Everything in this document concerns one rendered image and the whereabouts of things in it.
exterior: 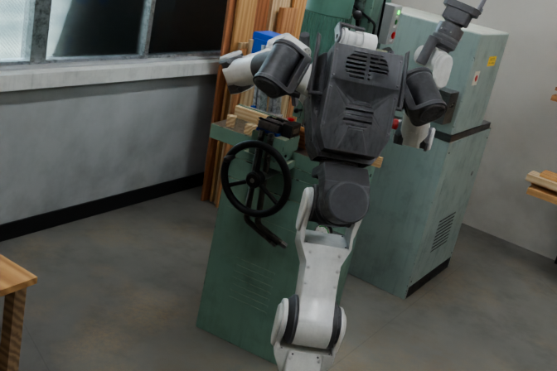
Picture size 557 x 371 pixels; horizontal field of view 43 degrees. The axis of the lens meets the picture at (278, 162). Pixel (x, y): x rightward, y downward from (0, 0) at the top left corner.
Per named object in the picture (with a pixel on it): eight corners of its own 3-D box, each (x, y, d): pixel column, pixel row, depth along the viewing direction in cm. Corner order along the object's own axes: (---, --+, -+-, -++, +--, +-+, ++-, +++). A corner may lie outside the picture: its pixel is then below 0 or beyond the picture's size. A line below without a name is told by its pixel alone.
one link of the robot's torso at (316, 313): (339, 358, 205) (370, 199, 202) (278, 349, 203) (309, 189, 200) (330, 339, 220) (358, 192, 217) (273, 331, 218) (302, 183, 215)
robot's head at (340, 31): (367, 45, 214) (366, 25, 218) (341, 38, 211) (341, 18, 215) (358, 57, 219) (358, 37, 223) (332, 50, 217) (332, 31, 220)
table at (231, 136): (195, 141, 278) (197, 126, 277) (234, 128, 305) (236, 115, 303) (335, 191, 256) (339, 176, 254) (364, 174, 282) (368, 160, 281)
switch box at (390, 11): (372, 41, 294) (381, 2, 289) (380, 40, 302) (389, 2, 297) (385, 45, 291) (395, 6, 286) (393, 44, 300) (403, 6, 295)
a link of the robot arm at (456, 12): (478, 8, 224) (460, 42, 226) (483, 16, 233) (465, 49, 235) (443, -7, 229) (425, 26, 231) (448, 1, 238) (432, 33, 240)
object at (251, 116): (233, 117, 300) (235, 105, 299) (235, 116, 302) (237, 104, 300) (364, 161, 278) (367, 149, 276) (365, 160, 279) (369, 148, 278)
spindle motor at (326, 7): (285, 65, 274) (302, -17, 264) (304, 61, 289) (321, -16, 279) (326, 77, 267) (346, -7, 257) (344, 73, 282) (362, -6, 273)
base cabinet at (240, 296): (193, 325, 309) (222, 175, 287) (256, 280, 359) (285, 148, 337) (284, 369, 292) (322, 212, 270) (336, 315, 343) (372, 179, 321)
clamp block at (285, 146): (246, 151, 269) (251, 129, 266) (263, 145, 281) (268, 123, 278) (281, 164, 263) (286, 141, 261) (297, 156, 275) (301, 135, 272)
